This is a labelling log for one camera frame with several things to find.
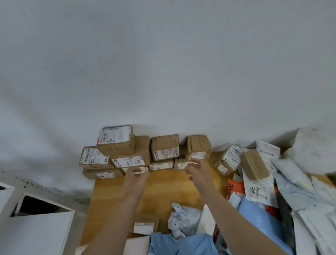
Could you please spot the person's right hand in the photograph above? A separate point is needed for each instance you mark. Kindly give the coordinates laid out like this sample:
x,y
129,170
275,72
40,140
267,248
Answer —
x,y
203,181

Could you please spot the person's left hand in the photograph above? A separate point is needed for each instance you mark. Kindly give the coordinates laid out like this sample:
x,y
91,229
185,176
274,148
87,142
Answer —
x,y
135,184

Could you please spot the tall brown box double label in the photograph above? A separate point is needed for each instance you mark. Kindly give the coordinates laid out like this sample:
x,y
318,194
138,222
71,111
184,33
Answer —
x,y
143,170

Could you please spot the stack of cardboard boxes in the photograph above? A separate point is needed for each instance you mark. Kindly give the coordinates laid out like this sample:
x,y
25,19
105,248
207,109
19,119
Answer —
x,y
118,149

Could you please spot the INS BAHA cardboard box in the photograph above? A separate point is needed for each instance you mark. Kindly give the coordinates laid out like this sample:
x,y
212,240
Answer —
x,y
90,174

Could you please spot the brown box large label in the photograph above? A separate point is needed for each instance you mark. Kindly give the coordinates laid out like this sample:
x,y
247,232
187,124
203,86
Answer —
x,y
92,157

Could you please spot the cream mailer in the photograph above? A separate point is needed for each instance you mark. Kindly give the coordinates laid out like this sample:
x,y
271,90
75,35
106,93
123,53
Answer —
x,y
136,245

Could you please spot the blue plastic mailer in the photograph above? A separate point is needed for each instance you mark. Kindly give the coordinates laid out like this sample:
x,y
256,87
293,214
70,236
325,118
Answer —
x,y
181,245

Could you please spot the smooth light blue mailer package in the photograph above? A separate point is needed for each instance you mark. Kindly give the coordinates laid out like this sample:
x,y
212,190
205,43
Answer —
x,y
262,220

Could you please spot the pile of white mailers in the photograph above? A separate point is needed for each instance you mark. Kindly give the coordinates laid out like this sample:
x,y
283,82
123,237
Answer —
x,y
288,170

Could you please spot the black bubble mailer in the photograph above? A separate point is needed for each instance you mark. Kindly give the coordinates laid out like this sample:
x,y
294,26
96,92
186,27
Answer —
x,y
286,218

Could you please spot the large white plastic bag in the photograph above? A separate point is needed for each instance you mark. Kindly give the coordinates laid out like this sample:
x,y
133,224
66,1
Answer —
x,y
312,149

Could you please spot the person's left forearm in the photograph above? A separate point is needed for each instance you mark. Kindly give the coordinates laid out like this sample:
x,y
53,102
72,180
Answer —
x,y
113,228

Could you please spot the person's right forearm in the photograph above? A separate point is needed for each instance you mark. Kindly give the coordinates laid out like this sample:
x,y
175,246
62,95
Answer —
x,y
241,231

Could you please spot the wooden table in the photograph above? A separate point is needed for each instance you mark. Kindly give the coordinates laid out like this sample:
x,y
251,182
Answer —
x,y
162,189

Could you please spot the white metal shelf rack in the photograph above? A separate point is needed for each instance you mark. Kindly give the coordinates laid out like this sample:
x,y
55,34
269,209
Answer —
x,y
34,226

